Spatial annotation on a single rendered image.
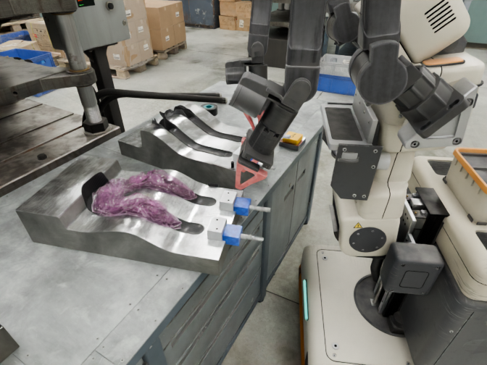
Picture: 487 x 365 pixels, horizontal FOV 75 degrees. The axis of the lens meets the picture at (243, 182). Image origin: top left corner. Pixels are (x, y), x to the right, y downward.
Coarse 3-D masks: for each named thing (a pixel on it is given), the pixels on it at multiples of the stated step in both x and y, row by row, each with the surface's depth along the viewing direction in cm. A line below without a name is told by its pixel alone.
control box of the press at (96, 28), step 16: (80, 0) 124; (96, 0) 130; (112, 0) 136; (48, 16) 127; (80, 16) 126; (96, 16) 132; (112, 16) 138; (48, 32) 132; (80, 32) 128; (96, 32) 134; (112, 32) 141; (128, 32) 148; (96, 48) 138; (96, 64) 145; (112, 80) 154; (112, 112) 159
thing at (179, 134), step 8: (160, 112) 109; (168, 112) 112; (176, 112) 113; (184, 112) 117; (192, 112) 115; (152, 120) 105; (160, 120) 116; (168, 120) 108; (192, 120) 114; (200, 120) 115; (168, 128) 110; (176, 128) 107; (200, 128) 112; (208, 128) 114; (176, 136) 105; (184, 136) 107; (216, 136) 111; (224, 136) 112; (232, 136) 111; (240, 136) 110; (192, 144) 106; (200, 144) 106; (208, 152) 103; (216, 152) 103; (224, 152) 102
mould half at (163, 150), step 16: (208, 112) 119; (144, 128) 105; (160, 128) 105; (192, 128) 110; (224, 128) 116; (240, 128) 116; (128, 144) 111; (144, 144) 107; (160, 144) 103; (176, 144) 103; (208, 144) 106; (224, 144) 106; (240, 144) 105; (144, 160) 112; (160, 160) 107; (176, 160) 103; (192, 160) 99; (208, 160) 98; (224, 160) 97; (192, 176) 103; (208, 176) 99; (224, 176) 96
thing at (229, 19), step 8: (224, 0) 678; (232, 0) 670; (240, 0) 687; (224, 8) 689; (232, 8) 682; (240, 8) 675; (248, 8) 667; (224, 16) 697; (232, 16) 690; (240, 16) 683; (248, 16) 675; (224, 24) 707; (232, 24) 698; (240, 24) 692; (248, 24) 684
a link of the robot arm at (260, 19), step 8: (256, 0) 85; (264, 0) 85; (256, 8) 86; (264, 8) 86; (256, 16) 86; (264, 16) 86; (256, 24) 87; (264, 24) 87; (256, 32) 88; (264, 32) 88; (248, 40) 89; (256, 40) 89; (264, 40) 89; (248, 48) 90; (264, 48) 90
